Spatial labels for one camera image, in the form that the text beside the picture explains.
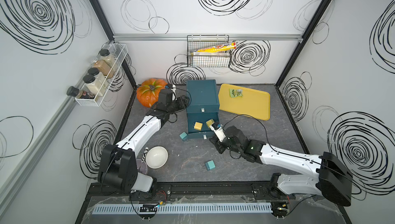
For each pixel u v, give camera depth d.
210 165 0.81
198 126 0.87
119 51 0.99
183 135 0.91
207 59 0.87
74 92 0.60
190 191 0.75
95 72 0.67
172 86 0.77
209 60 0.87
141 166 0.79
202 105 0.81
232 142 0.60
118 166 0.42
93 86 0.65
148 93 0.98
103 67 0.72
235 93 1.13
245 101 1.09
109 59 0.75
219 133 0.68
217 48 0.88
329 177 0.40
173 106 0.71
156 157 0.82
